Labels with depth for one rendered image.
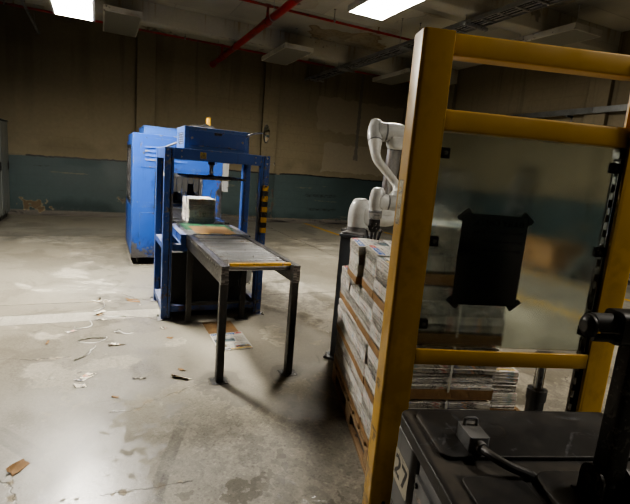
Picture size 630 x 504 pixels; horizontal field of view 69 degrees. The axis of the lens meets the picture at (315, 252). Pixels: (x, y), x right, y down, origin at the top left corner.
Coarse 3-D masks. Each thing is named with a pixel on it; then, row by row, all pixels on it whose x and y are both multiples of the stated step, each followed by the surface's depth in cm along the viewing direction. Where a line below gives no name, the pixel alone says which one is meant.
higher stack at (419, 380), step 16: (416, 368) 177; (432, 368) 178; (448, 368) 179; (464, 368) 180; (480, 368) 181; (496, 368) 181; (416, 384) 178; (432, 384) 179; (448, 384) 180; (464, 384) 181; (480, 384) 182; (416, 400) 180; (432, 400) 181; (448, 400) 182; (464, 400) 183; (480, 400) 184
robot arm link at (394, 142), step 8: (392, 128) 323; (400, 128) 323; (392, 136) 324; (400, 136) 324; (392, 144) 327; (400, 144) 326; (392, 152) 330; (400, 152) 332; (392, 160) 332; (392, 168) 334; (384, 176) 339; (384, 184) 340; (384, 216) 343; (392, 216) 344; (384, 224) 347; (392, 224) 348
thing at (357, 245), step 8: (352, 240) 277; (360, 240) 274; (368, 240) 277; (352, 248) 276; (360, 248) 257; (352, 256) 277; (360, 256) 258; (352, 264) 276; (360, 264) 259; (352, 272) 273; (360, 272) 260
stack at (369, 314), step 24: (360, 288) 260; (360, 312) 257; (336, 336) 325; (360, 336) 251; (360, 360) 250; (336, 384) 315; (360, 384) 245; (360, 408) 244; (360, 432) 238; (360, 456) 237
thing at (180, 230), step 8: (176, 224) 469; (184, 224) 470; (192, 224) 475; (200, 224) 480; (208, 224) 485; (216, 224) 491; (176, 232) 436; (184, 232) 421; (192, 232) 422; (240, 232) 450; (184, 240) 412
